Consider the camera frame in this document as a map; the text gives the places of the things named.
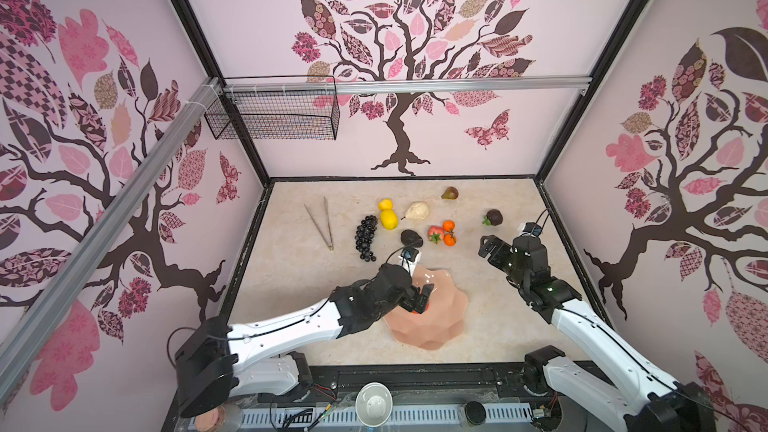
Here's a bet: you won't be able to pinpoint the red apple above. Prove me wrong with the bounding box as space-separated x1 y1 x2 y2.
410 305 429 315

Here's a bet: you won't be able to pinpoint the large yellow lemon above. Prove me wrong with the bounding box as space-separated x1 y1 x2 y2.
380 209 399 230

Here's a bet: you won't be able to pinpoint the pink scalloped fruit bowl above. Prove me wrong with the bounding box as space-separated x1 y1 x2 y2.
384 265 468 351

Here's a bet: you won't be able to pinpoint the aluminium rail back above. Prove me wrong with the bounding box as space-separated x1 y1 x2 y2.
224 76 592 95

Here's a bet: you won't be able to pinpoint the silver metal tongs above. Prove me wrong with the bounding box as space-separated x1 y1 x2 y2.
304 197 335 252

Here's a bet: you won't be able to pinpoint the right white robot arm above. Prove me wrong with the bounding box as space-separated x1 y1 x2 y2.
478 234 716 431

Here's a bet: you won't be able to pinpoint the dark purple mangosteen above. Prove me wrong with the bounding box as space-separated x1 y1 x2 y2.
483 209 504 226

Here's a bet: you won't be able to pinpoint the brown green pear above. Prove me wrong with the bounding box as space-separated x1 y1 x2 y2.
441 186 459 200

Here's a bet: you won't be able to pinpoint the aluminium rail left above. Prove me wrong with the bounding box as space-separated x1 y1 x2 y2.
1 77 221 400

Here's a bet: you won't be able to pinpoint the cream white pear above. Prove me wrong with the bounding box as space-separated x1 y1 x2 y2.
403 201 430 221

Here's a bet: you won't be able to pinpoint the dark avocado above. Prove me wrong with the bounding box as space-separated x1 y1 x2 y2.
400 229 424 248

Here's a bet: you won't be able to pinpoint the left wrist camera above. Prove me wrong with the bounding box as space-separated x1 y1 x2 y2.
399 247 420 263

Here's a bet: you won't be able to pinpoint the pink round lid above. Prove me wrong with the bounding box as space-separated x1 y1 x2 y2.
194 407 226 432

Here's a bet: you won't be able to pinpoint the black round cap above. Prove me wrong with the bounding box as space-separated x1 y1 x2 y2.
463 401 487 426

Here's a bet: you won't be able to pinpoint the dark purple grape bunch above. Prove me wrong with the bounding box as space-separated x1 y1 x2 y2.
355 215 377 262

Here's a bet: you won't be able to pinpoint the red strawberry fruit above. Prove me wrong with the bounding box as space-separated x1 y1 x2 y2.
427 226 445 244

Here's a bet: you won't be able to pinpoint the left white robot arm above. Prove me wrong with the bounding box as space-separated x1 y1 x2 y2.
174 261 434 418

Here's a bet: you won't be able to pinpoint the aluminium rail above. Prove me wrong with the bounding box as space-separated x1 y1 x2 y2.
1 77 221 400
224 76 592 95

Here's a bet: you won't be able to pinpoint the orange tangerine pair on stem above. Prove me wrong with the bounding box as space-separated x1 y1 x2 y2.
442 220 457 247

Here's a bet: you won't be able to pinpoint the black wire basket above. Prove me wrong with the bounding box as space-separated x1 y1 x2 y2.
204 74 341 141

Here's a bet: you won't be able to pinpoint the small yellow lemon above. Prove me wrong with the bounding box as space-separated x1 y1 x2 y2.
378 199 393 211

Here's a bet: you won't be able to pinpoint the white cup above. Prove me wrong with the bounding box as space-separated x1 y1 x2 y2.
355 382 393 428

